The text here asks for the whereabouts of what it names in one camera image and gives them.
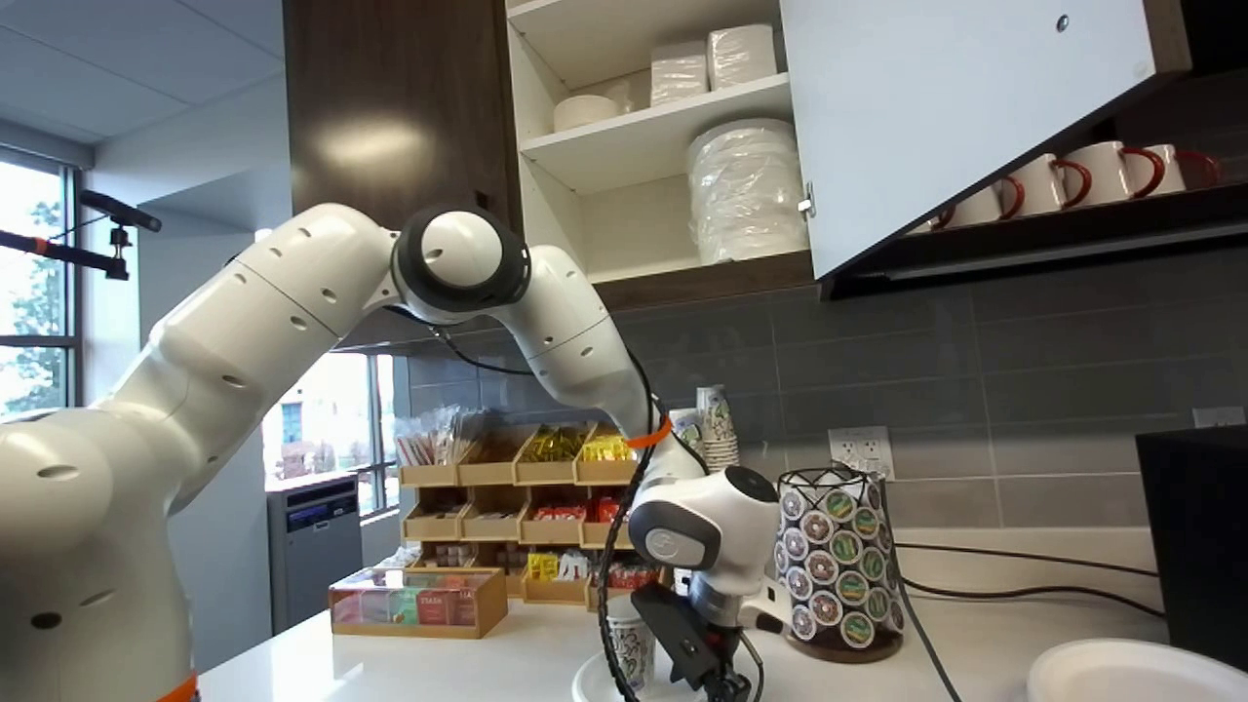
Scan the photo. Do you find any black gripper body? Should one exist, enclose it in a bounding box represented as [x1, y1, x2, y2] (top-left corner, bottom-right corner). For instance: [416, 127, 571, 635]
[627, 581, 735, 670]

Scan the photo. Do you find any patterned paper coffee cup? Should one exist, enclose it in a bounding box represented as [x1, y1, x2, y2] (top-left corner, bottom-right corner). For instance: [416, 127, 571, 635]
[610, 616, 663, 694]

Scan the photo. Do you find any white saucer plate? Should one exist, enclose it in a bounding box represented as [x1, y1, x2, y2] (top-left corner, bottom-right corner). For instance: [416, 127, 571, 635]
[571, 643, 771, 702]

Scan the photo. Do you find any coffee pod carousel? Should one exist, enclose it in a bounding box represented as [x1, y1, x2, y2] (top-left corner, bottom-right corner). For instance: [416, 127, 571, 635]
[767, 464, 910, 668]

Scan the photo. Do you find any wrapped paper plate stack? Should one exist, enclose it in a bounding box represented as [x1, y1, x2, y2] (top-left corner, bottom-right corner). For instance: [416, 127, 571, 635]
[682, 111, 810, 267]

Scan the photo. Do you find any black coffee machine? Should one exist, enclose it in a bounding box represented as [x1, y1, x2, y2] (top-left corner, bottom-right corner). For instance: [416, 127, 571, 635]
[1137, 425, 1248, 674]

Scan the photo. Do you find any white cabinet door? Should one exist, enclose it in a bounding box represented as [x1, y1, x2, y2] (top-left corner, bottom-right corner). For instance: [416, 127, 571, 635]
[777, 0, 1161, 284]

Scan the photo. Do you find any dark wood cabinet door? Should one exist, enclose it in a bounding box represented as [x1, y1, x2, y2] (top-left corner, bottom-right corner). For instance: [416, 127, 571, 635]
[283, 0, 522, 353]

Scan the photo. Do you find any wooden condiment organizer rack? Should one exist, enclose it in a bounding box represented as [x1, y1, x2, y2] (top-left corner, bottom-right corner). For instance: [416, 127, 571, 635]
[400, 416, 671, 616]

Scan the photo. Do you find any wooden tea bag box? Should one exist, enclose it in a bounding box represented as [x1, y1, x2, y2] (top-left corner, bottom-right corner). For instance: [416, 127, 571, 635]
[324, 557, 510, 643]

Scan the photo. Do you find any grey dishwasher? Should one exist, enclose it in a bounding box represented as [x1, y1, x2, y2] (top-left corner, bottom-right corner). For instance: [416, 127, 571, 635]
[267, 477, 366, 635]

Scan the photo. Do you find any white bowl stack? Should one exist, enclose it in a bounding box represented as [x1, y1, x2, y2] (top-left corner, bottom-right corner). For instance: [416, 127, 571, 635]
[549, 91, 636, 135]

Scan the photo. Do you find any white wall outlet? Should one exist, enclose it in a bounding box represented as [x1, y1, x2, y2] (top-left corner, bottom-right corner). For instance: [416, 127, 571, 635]
[827, 425, 900, 482]

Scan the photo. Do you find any black power cable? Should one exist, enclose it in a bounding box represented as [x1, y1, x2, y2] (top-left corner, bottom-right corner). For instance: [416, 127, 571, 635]
[894, 539, 1161, 583]
[894, 575, 1172, 702]

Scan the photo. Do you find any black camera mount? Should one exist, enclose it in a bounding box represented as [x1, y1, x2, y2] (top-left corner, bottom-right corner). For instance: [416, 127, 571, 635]
[0, 187, 168, 284]

